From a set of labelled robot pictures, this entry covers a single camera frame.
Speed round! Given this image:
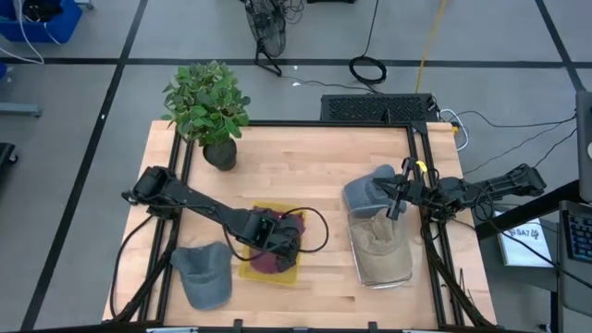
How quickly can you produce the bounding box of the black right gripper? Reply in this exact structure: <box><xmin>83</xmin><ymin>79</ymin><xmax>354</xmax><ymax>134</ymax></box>
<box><xmin>372</xmin><ymin>157</ymin><xmax>429</xmax><ymax>221</ymax></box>

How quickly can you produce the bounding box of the grey-blue baseball cap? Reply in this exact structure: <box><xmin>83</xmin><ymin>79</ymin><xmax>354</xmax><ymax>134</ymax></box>
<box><xmin>342</xmin><ymin>164</ymin><xmax>409</xmax><ymax>219</ymax></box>
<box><xmin>169</xmin><ymin>240</ymin><xmax>234</xmax><ymax>311</ymax></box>

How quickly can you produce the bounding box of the maroon baseball cap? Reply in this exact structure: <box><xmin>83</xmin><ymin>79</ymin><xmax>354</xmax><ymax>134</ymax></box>
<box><xmin>249</xmin><ymin>207</ymin><xmax>307</xmax><ymax>275</ymax></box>

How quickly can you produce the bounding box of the tan baseball cap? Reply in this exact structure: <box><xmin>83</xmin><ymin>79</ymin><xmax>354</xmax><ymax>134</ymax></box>
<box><xmin>353</xmin><ymin>210</ymin><xmax>413</xmax><ymax>284</ymax></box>

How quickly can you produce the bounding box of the yellow translucent plastic bin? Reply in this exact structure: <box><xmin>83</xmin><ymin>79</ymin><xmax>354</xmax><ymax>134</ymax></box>
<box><xmin>238</xmin><ymin>201</ymin><xmax>306</xmax><ymax>287</ymax></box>

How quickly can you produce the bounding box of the clear plastic bin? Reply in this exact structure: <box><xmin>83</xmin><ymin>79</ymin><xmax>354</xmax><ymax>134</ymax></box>
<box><xmin>347</xmin><ymin>205</ymin><xmax>414</xmax><ymax>290</ymax></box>

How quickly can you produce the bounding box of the black computer case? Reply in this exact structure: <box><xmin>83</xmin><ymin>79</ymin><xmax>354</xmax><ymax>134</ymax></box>
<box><xmin>320</xmin><ymin>92</ymin><xmax>439</xmax><ymax>124</ymax></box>

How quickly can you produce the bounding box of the black metal beam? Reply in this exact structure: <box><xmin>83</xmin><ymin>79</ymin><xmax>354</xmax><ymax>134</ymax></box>
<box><xmin>475</xmin><ymin>179</ymin><xmax>584</xmax><ymax>241</ymax></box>

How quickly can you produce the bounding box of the white printed paper sheet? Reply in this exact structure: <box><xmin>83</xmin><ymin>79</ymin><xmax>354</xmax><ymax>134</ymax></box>
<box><xmin>492</xmin><ymin>210</ymin><xmax>554</xmax><ymax>268</ymax></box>

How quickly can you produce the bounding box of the green plant in black pot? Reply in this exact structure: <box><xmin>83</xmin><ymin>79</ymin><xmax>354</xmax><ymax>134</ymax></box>
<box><xmin>160</xmin><ymin>59</ymin><xmax>252</xmax><ymax>172</ymax></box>

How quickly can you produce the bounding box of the black computer keyboard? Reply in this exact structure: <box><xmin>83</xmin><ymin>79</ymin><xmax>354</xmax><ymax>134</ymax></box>
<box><xmin>559</xmin><ymin>201</ymin><xmax>592</xmax><ymax>265</ymax></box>

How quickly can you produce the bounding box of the black floor fan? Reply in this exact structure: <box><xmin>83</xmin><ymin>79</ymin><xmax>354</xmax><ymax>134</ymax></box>
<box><xmin>242</xmin><ymin>0</ymin><xmax>288</xmax><ymax>78</ymax></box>

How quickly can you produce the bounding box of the grey computer monitor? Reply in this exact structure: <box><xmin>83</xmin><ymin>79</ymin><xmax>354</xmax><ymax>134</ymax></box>
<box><xmin>575</xmin><ymin>90</ymin><xmax>592</xmax><ymax>203</ymax></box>

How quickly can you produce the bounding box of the black caster foot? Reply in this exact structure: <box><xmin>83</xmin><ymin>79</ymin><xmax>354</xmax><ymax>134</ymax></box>
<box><xmin>0</xmin><ymin>142</ymin><xmax>19</xmax><ymax>167</ymax></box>

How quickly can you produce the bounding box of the grey table foot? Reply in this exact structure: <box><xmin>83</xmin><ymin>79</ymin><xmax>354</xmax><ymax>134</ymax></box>
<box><xmin>0</xmin><ymin>102</ymin><xmax>43</xmax><ymax>117</ymax></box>

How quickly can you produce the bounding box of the blue plastic floor bin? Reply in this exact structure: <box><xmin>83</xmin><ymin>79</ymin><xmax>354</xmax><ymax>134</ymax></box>
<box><xmin>0</xmin><ymin>0</ymin><xmax>83</xmax><ymax>43</ymax></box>

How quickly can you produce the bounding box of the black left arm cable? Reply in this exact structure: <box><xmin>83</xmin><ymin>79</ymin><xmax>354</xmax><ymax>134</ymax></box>
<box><xmin>221</xmin><ymin>206</ymin><xmax>330</xmax><ymax>263</ymax></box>

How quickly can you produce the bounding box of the black aluminium table frame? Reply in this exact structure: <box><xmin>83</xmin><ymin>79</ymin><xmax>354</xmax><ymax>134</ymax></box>
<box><xmin>104</xmin><ymin>119</ymin><xmax>499</xmax><ymax>333</ymax></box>

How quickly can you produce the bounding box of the black cable with coil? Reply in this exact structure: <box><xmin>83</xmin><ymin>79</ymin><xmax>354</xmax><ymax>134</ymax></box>
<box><xmin>347</xmin><ymin>0</ymin><xmax>389</xmax><ymax>87</ymax></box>

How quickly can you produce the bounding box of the yellow hanging cable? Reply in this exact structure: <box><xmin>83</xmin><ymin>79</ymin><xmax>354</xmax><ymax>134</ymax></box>
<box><xmin>414</xmin><ymin>0</ymin><xmax>450</xmax><ymax>93</ymax></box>

